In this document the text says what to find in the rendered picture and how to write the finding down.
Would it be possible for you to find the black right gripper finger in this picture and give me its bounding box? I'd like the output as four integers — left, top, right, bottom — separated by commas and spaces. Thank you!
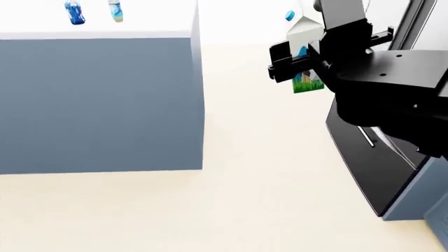
307, 39, 332, 78
267, 40, 316, 84

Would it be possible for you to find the white milk carton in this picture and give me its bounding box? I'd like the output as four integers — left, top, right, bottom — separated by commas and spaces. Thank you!
284, 10, 326, 95

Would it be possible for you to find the blue-grey counter with white top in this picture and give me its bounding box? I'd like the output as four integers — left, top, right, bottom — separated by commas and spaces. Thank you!
0, 0, 206, 176

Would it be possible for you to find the stainless steel refrigerator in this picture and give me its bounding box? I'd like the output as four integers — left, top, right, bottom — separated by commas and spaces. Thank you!
362, 0, 448, 53

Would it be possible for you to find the black built-in appliance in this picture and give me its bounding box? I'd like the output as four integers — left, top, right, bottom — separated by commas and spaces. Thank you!
325, 99, 433, 218

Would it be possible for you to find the light blue label drink bottle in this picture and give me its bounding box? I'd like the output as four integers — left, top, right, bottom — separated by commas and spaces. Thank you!
107, 0, 125, 23

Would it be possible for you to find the blue-grey cabinet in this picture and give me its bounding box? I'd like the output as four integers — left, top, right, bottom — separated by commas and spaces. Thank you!
382, 154, 448, 252

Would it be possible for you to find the dark blue label drink bottle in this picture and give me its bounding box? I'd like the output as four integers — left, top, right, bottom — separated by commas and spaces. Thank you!
64, 0, 87, 26

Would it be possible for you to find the silver appliance handle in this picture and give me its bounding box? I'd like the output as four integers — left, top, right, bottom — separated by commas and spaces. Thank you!
356, 125, 378, 148

